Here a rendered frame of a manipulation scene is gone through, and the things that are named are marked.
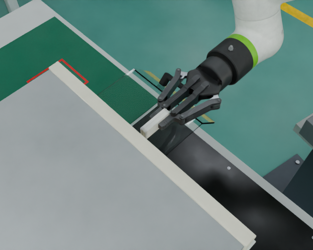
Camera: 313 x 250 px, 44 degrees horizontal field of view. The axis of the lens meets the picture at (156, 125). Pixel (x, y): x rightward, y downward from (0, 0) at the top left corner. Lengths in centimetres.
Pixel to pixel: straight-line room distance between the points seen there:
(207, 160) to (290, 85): 137
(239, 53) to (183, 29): 185
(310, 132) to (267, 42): 48
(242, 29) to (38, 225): 60
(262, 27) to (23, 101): 52
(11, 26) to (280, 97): 154
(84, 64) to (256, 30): 77
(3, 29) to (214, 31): 148
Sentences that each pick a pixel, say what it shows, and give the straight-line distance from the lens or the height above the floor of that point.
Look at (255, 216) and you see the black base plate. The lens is 115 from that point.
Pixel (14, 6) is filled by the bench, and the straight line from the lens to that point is 227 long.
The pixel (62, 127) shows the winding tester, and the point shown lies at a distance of 62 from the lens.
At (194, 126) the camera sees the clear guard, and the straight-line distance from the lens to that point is 91.
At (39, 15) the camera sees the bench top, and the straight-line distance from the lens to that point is 171.
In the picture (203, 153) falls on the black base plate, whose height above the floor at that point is 77.
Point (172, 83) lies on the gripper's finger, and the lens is 82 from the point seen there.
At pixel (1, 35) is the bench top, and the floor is 75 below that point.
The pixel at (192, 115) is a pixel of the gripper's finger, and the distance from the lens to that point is 78.
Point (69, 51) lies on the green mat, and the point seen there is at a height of 75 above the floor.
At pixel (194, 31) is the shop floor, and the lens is 268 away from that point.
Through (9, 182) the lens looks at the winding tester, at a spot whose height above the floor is 132.
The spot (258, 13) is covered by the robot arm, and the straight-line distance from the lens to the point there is 87.
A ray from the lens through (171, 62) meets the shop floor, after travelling 247.
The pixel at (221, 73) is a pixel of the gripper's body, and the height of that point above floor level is 121.
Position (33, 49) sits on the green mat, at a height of 75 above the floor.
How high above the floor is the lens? 182
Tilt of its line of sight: 57 degrees down
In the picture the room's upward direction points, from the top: straight up
